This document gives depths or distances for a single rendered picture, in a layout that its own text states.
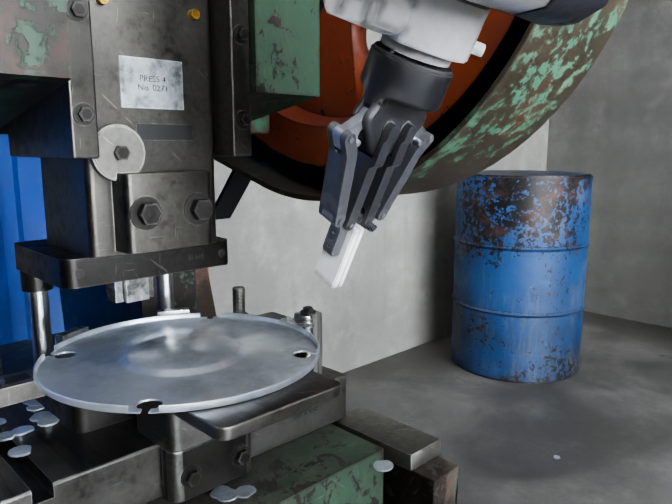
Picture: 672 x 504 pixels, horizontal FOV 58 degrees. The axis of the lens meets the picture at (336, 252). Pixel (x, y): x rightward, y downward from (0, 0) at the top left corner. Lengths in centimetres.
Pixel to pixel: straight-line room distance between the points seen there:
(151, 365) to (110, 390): 5
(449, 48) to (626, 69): 341
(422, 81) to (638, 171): 336
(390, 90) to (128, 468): 43
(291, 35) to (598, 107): 330
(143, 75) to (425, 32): 31
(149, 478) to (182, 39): 46
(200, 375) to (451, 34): 38
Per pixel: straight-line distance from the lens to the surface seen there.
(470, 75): 79
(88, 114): 61
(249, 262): 231
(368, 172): 56
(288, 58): 73
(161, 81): 69
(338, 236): 59
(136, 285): 75
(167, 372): 63
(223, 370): 63
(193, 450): 66
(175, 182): 66
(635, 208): 386
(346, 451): 76
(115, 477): 66
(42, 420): 76
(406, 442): 79
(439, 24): 51
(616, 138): 389
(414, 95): 52
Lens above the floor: 100
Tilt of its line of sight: 10 degrees down
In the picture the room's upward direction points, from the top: straight up
